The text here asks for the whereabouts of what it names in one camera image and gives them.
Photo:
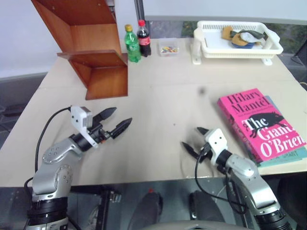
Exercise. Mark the dark rounded shape red dot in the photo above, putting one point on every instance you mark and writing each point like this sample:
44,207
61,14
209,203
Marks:
146,210

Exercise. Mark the pink Hilary Mantel book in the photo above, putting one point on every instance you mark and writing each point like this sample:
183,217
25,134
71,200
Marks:
266,127

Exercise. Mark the teal book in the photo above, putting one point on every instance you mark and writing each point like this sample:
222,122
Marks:
285,158

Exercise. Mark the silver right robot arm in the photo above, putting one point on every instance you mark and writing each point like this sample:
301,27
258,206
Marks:
249,182

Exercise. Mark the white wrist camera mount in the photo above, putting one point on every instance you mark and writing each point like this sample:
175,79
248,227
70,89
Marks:
80,118
217,143

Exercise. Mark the clear box of colourful pieces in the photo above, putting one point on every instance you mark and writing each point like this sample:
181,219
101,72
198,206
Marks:
168,48

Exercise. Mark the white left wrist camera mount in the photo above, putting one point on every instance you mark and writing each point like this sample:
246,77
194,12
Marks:
80,118

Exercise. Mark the green soda bottle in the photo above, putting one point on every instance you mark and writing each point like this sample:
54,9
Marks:
133,46

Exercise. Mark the pile of coloured cloths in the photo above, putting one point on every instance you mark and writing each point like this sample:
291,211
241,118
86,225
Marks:
242,38

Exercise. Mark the wooden shelf unit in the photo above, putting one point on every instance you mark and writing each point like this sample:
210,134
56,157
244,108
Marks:
96,55

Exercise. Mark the white plastic rack basket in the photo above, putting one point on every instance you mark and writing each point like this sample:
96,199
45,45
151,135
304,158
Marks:
239,51

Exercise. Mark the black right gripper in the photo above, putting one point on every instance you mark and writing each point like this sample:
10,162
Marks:
204,151

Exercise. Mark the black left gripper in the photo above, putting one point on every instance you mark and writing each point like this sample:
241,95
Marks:
98,134

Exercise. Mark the dark cola bottle red cap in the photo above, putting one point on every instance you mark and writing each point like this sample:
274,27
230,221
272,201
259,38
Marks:
144,39

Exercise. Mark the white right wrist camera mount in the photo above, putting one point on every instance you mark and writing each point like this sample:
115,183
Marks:
217,143

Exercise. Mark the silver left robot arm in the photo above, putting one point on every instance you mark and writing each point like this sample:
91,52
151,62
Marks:
57,167

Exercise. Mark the grey metal pole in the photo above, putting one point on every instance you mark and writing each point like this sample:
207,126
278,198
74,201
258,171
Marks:
138,10

